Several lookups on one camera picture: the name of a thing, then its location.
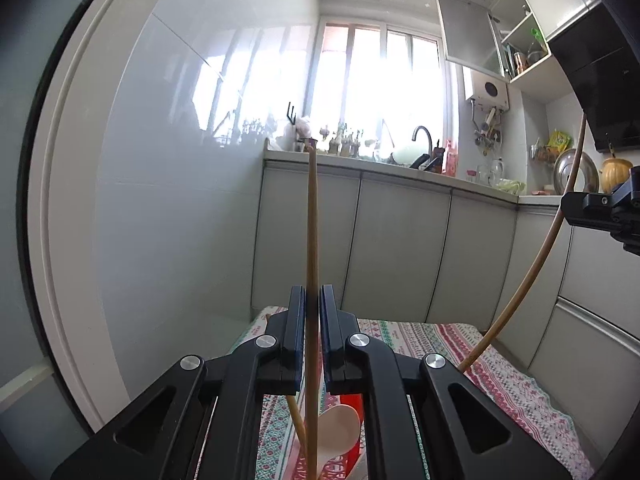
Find row of small potted plants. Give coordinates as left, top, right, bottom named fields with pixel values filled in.
left=320, top=122, right=366, bottom=157

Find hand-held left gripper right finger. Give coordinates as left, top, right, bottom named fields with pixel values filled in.
left=320, top=285, right=571, bottom=480

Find bright kitchen window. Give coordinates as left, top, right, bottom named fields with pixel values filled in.
left=210, top=22, right=453, bottom=161

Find red plastic spoon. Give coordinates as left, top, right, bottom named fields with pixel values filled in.
left=342, top=394, right=364, bottom=453

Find striped patterned tablecloth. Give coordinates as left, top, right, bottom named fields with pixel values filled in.
left=227, top=305, right=596, bottom=480

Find hanging kitchen tools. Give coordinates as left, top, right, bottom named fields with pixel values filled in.
left=472, top=107, right=503, bottom=156

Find light kitchen countertop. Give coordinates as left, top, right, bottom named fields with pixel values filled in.
left=262, top=147, right=566, bottom=206

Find yellow snack bag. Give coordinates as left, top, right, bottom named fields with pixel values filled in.
left=545, top=130, right=573, bottom=158

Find black range hood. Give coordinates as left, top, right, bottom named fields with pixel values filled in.
left=547, top=2, right=640, bottom=153

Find grey lower kitchen cabinets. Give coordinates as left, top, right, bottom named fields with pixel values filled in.
left=250, top=157, right=640, bottom=466

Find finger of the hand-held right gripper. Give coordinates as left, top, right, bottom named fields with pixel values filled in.
left=561, top=191, right=618, bottom=228

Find white wall cabinet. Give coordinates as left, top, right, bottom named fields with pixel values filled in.
left=434, top=0, right=601, bottom=86

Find steel pot lid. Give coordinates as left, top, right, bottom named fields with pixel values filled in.
left=554, top=149, right=600, bottom=193

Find white water heater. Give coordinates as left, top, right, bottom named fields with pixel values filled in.
left=462, top=67, right=511, bottom=111

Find yellow pumpkin-shaped pot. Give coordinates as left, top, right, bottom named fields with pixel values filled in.
left=600, top=157, right=635, bottom=193

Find curved metal faucet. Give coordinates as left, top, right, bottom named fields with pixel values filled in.
left=412, top=126, right=434, bottom=158

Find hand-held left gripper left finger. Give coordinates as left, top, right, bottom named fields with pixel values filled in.
left=50, top=286, right=307, bottom=480

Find pale green basin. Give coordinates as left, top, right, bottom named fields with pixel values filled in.
left=390, top=142, right=431, bottom=166

